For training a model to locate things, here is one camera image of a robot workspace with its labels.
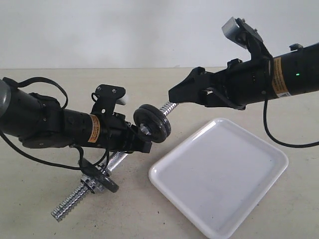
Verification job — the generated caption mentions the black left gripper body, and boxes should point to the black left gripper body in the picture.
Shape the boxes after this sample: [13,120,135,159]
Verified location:
[62,110,134,151]

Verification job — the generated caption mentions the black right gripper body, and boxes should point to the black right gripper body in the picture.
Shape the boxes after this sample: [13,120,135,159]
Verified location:
[204,59,274,110]

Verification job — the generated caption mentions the chrome threaded dumbbell bar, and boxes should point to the chrome threaded dumbbell bar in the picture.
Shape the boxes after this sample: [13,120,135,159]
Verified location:
[51,102,178,222]

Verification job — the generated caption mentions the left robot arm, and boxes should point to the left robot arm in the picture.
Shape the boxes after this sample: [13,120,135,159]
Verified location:
[0,77,152,153]

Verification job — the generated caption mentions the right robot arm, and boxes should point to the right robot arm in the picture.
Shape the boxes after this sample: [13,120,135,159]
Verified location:
[168,44,319,110]

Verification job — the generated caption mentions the chrome star collar nut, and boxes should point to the chrome star collar nut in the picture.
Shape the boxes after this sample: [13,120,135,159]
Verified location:
[81,174,105,193]

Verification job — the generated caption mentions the white rectangular plastic tray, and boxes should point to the white rectangular plastic tray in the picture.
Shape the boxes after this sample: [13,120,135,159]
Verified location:
[149,118,289,239]

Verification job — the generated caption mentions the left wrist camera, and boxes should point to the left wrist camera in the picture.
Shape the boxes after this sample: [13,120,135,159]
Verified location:
[91,84,129,115]

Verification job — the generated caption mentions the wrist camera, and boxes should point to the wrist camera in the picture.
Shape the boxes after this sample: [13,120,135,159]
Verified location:
[221,17,273,61]
[91,84,129,115]

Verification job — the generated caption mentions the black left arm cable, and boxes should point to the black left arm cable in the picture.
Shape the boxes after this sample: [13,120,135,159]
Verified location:
[0,77,113,172]

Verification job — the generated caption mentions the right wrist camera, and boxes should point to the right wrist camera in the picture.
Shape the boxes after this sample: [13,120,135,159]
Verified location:
[221,17,273,61]

